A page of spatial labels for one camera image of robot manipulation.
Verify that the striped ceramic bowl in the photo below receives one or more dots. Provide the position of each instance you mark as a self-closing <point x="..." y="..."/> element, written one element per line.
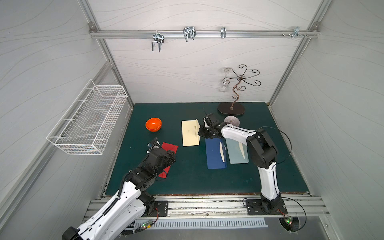
<point x="232" y="120"/>

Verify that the white wire basket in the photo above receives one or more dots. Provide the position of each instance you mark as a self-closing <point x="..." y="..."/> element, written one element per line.
<point x="86" y="126"/>

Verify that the dark jewelry stand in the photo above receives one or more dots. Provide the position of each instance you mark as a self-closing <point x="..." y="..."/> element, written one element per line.
<point x="241" y="82"/>

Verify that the cream envelope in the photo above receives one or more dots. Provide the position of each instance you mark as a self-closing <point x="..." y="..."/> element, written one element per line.
<point x="190" y="131"/>

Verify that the light blue envelope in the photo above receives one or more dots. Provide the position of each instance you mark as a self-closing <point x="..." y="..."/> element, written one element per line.
<point x="238" y="152"/>

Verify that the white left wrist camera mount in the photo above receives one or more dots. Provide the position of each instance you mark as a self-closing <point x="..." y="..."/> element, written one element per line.
<point x="151" y="144"/>

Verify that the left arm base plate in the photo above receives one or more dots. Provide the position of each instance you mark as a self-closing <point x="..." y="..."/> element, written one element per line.
<point x="157" y="208"/>

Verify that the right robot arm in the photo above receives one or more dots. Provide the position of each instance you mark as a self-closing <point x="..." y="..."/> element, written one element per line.
<point x="261" y="150"/>

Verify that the orange plastic bowl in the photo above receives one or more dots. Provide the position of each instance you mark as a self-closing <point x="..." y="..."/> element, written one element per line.
<point x="153" y="124"/>

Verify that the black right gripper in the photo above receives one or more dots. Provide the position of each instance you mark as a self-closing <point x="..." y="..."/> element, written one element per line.
<point x="208" y="124"/>

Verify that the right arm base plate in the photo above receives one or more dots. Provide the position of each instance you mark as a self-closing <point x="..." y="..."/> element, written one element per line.
<point x="258" y="207"/>

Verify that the dark blue envelope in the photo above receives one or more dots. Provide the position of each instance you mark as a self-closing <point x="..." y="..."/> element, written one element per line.
<point x="216" y="154"/>

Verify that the aluminium crossbar rail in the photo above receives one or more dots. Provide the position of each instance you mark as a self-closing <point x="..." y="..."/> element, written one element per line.
<point x="201" y="34"/>

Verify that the metal hook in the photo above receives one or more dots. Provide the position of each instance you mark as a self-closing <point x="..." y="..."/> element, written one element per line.
<point x="296" y="34"/>
<point x="158" y="40"/>
<point x="223" y="32"/>
<point x="189" y="33"/>

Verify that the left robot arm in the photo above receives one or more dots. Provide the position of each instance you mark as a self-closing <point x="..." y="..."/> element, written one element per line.
<point x="129" y="203"/>

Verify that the red envelope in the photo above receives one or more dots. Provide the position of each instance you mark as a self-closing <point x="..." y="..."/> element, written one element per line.
<point x="167" y="147"/>

